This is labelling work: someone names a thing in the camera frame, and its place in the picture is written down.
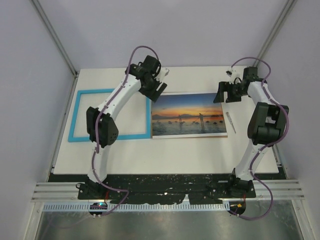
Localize aluminium rail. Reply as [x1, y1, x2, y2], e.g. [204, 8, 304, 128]
[31, 179, 305, 203]

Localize small screwdriver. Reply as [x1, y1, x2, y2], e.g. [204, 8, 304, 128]
[225, 112, 237, 134]

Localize sunset photo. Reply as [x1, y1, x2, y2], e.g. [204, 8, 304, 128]
[150, 92, 228, 139]

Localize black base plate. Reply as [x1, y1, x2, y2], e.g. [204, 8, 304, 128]
[48, 173, 256, 205]

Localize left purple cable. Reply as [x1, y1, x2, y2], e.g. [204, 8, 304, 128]
[91, 45, 161, 217]

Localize aluminium post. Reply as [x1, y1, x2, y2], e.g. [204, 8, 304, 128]
[29, 0, 80, 78]
[256, 0, 298, 60]

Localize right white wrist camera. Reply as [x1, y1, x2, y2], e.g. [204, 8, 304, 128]
[226, 67, 240, 84]

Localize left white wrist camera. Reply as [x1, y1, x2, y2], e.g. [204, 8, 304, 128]
[158, 67, 170, 79]

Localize right aluminium post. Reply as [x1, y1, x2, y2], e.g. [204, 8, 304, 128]
[256, 0, 298, 60]

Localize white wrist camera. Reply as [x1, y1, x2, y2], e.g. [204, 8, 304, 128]
[226, 67, 240, 84]
[158, 67, 170, 79]

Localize perforated cable duct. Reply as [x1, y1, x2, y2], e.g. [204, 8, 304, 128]
[42, 201, 230, 212]

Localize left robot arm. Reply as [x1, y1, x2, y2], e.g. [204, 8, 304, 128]
[79, 55, 169, 199]

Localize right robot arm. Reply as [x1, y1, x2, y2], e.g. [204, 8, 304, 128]
[213, 67, 289, 198]

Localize blue picture frame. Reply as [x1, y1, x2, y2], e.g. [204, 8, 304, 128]
[68, 88, 151, 143]

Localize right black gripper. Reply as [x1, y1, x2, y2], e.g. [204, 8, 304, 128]
[213, 81, 246, 103]

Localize left aluminium post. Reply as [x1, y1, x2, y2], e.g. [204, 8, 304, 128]
[29, 0, 80, 78]

